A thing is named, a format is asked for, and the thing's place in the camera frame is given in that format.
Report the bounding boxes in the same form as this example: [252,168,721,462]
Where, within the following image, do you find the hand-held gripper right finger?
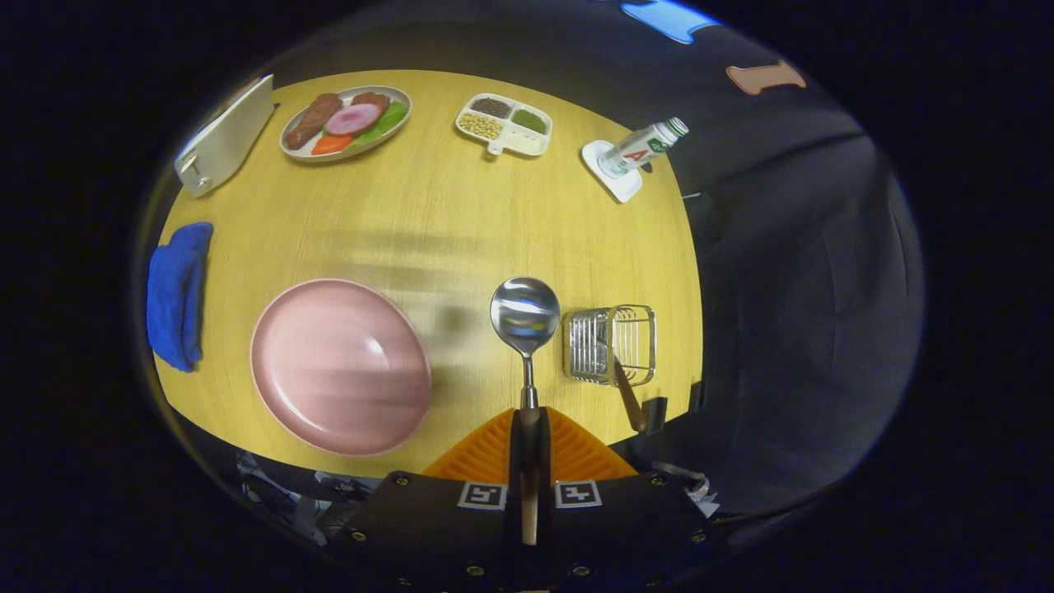
[527,406,725,593]

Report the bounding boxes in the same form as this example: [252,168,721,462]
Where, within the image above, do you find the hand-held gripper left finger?
[329,408,528,593]

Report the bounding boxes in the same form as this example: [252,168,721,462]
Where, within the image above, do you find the metal fork with brown handle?
[611,354,650,433]

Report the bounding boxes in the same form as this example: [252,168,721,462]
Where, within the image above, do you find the metal spoon with brown handle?
[490,277,562,544]

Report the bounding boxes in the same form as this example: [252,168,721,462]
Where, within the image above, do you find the pink plate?
[250,278,433,457]

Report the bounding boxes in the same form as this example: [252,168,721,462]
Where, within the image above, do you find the blue cloth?
[146,222,215,373]

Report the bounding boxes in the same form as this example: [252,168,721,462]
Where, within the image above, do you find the white square coaster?
[581,140,644,204]

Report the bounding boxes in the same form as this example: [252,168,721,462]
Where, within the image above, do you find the white plastic bottle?
[596,117,689,180]

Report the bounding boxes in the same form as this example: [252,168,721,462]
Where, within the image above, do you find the grey plate with food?
[279,85,413,163]

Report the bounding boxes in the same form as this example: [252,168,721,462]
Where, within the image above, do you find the green lettuce leaf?
[354,101,409,145]

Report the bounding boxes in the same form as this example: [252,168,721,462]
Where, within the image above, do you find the pink ham slice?
[324,104,383,137]

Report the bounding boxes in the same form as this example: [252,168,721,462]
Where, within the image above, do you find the white divided tray with beans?
[455,92,553,157]

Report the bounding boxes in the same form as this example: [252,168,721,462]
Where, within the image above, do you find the large brown meat piece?
[285,93,343,150]

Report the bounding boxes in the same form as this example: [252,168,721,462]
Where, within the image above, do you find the white toaster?
[173,74,277,198]

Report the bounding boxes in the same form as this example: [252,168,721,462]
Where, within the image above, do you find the metal wire cutlery basket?
[563,305,657,386]

